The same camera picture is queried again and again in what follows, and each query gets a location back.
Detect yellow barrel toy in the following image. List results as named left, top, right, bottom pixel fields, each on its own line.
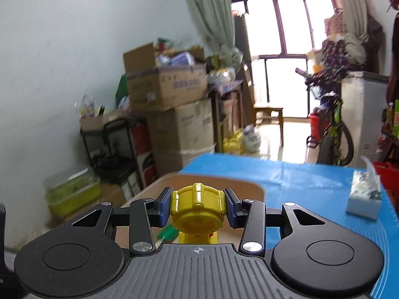
left=170, top=182, right=226, bottom=245

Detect white plastic bag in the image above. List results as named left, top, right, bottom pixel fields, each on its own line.
left=243, top=125, right=262, bottom=153

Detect green bag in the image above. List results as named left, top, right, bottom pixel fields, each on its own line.
left=116, top=75, right=130, bottom=108

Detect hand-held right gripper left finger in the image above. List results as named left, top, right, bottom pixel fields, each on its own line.
left=71, top=187, right=173, bottom=253

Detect dark wooden table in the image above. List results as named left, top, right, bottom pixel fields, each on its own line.
left=207, top=79, right=245, bottom=154

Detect red and white box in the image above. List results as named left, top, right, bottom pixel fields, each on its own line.
left=131, top=125, right=158, bottom=190

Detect green stubby screwdriver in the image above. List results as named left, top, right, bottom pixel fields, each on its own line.
left=156, top=224, right=178, bottom=244

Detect pale green curtain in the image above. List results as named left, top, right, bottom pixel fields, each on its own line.
left=182, top=0, right=236, bottom=69

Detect bottles on shelf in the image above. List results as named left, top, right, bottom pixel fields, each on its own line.
left=382, top=100, right=399, bottom=138

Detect blue table mat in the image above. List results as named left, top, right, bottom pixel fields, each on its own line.
left=181, top=153, right=399, bottom=299

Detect red crate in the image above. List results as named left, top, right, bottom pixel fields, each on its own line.
left=372, top=161, right=399, bottom=190

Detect beige plastic basin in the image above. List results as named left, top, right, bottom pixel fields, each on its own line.
left=120, top=174, right=265, bottom=250

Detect wooden chair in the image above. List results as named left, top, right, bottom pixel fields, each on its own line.
left=243, top=62, right=284, bottom=147

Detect black and green bicycle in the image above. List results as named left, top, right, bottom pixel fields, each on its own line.
left=296, top=65, right=356, bottom=165

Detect black utility cart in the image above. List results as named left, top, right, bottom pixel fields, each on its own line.
left=80, top=118, right=141, bottom=184

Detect white chest freezer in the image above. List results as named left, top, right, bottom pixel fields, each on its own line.
left=340, top=71, right=392, bottom=170

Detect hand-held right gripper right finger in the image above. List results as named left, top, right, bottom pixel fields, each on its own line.
left=224, top=188, right=326, bottom=253

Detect green container with clear lid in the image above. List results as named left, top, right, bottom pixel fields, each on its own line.
left=44, top=166, right=102, bottom=217

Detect large wrapped cardboard box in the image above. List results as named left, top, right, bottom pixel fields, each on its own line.
left=146, top=98, right=215, bottom=178

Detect taped cardboard box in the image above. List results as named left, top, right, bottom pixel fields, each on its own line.
left=126, top=64, right=209, bottom=112

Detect pile of clothes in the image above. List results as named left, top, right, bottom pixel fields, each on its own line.
left=321, top=33, right=367, bottom=75

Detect tissue pack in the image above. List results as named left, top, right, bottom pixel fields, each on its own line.
left=346, top=156, right=383, bottom=220

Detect yellow plastic bag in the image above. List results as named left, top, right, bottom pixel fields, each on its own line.
left=223, top=129, right=245, bottom=154

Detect window with dark frame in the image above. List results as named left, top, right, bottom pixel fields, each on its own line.
left=231, top=0, right=339, bottom=60

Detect cardboard box with open flaps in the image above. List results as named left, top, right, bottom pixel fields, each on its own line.
left=123, top=42, right=206, bottom=72

